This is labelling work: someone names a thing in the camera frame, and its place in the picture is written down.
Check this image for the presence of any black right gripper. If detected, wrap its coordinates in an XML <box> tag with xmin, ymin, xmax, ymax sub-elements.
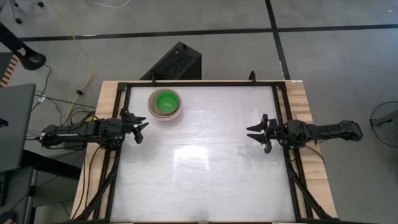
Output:
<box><xmin>246</xmin><ymin>113</ymin><xmax>289</xmax><ymax>154</ymax></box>

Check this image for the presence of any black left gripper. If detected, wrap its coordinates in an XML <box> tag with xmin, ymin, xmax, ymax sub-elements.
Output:
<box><xmin>101</xmin><ymin>107</ymin><xmax>150</xmax><ymax>147</ymax></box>

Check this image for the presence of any beige bowl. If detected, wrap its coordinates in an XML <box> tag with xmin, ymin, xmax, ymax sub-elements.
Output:
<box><xmin>147</xmin><ymin>88</ymin><xmax>183</xmax><ymax>120</ymax></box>

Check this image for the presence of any green bowl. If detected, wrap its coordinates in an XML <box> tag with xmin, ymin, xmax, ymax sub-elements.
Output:
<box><xmin>155</xmin><ymin>90</ymin><xmax>181</xmax><ymax>114</ymax></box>

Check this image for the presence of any black perforated box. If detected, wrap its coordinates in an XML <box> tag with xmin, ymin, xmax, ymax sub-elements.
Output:
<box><xmin>139</xmin><ymin>41</ymin><xmax>202</xmax><ymax>81</ymax></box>

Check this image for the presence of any dark grey side cart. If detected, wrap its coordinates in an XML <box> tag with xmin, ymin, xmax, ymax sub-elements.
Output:
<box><xmin>0</xmin><ymin>149</ymin><xmax>82</xmax><ymax>224</ymax></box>

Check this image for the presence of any grey laptop lid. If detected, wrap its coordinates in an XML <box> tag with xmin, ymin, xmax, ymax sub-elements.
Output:
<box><xmin>0</xmin><ymin>83</ymin><xmax>37</xmax><ymax>172</ymax></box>

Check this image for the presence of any grey floor stand base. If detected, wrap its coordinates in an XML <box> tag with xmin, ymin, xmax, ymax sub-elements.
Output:
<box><xmin>371</xmin><ymin>108</ymin><xmax>398</xmax><ymax>127</ymax></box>

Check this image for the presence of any orange black striped strip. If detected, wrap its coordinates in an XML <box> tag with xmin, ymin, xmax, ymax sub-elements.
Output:
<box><xmin>0</xmin><ymin>54</ymin><xmax>19</xmax><ymax>88</ymax></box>

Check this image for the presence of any office chair wheel base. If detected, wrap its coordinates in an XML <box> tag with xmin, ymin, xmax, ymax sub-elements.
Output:
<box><xmin>7</xmin><ymin>0</ymin><xmax>45</xmax><ymax>25</ymax></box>

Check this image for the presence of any thin black straight cable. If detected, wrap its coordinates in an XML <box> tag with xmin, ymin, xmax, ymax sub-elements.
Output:
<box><xmin>34</xmin><ymin>93</ymin><xmax>98</xmax><ymax>110</ymax></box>

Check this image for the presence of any yellow floor cable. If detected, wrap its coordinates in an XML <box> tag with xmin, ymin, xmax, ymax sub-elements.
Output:
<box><xmin>49</xmin><ymin>0</ymin><xmax>94</xmax><ymax>124</ymax></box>

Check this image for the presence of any black aluminium table frame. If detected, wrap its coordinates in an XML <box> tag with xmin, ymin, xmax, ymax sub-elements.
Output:
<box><xmin>70</xmin><ymin>79</ymin><xmax>340</xmax><ymax>224</ymax></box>

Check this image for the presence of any black looped floor cable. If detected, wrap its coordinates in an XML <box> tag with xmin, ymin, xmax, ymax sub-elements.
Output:
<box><xmin>369</xmin><ymin>100</ymin><xmax>398</xmax><ymax>149</ymax></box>

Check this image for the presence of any white floor cable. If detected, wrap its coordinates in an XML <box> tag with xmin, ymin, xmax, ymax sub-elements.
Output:
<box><xmin>88</xmin><ymin>0</ymin><xmax>132</xmax><ymax>9</ymax></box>

